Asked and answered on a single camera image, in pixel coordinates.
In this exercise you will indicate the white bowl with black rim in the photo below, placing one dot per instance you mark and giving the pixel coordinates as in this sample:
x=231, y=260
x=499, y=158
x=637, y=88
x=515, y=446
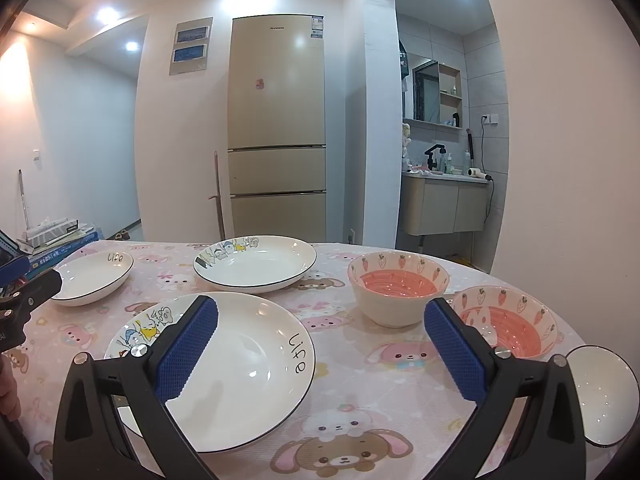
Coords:
x=605, y=395

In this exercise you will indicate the large white cartoon plate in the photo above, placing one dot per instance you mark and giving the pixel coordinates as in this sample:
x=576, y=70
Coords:
x=260, y=265
x=240, y=360

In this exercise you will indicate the grey wall panel box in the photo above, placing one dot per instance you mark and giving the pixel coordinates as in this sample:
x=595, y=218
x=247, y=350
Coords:
x=190, y=45

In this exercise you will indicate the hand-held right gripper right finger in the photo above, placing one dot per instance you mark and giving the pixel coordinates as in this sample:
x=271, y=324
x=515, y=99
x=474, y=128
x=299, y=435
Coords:
x=455, y=355

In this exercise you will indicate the thin metal rod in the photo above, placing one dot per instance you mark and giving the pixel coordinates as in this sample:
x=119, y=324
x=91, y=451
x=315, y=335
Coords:
x=23, y=205

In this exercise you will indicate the ceiling light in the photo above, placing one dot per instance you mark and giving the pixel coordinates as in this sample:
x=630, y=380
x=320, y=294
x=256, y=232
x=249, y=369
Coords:
x=107, y=14
x=131, y=46

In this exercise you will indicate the white flat box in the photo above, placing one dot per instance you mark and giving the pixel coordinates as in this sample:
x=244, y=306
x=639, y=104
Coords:
x=50, y=230

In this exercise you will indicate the small white cartoon plate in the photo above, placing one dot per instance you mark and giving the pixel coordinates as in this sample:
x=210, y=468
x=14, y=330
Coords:
x=95, y=280

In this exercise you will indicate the pink cartoon printed tablecloth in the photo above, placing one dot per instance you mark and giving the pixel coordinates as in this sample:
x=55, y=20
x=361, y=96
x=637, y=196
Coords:
x=350, y=360

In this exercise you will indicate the beige vanity cabinet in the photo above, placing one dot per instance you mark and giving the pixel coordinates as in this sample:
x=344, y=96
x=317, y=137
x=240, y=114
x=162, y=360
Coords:
x=440, y=205

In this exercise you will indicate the beige refrigerator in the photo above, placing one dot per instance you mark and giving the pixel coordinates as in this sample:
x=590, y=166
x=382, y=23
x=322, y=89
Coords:
x=277, y=110

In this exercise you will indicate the pink strawberry print bowl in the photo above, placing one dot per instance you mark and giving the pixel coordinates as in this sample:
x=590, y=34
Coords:
x=520, y=325
x=390, y=305

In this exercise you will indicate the person's left hand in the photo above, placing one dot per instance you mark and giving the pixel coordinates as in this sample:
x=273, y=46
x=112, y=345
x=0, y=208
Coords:
x=7, y=385

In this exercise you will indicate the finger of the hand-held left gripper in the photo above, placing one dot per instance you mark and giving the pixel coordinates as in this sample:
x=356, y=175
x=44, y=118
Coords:
x=45, y=286
x=10, y=242

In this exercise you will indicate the white plush toy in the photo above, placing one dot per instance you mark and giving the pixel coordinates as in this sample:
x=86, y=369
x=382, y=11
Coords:
x=406, y=140

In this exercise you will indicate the white wall socket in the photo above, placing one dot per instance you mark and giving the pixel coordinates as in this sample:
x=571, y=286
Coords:
x=491, y=119

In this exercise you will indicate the black faucet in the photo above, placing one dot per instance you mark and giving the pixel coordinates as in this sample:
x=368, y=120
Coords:
x=433, y=157

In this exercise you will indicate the mirror cabinet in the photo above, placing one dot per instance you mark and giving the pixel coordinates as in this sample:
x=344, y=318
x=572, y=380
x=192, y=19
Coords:
x=435, y=90

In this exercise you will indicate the brown shoes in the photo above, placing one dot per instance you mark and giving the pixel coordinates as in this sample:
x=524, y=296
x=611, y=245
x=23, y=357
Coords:
x=121, y=234

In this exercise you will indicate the white hair dryer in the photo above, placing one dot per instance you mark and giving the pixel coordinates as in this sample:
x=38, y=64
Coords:
x=477, y=172

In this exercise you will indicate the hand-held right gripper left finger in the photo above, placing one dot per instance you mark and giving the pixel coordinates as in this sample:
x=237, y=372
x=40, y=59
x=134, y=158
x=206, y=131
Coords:
x=187, y=347

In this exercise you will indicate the pink fridge sticker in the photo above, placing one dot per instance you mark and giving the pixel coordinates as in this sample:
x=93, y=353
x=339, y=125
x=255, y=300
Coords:
x=259, y=83

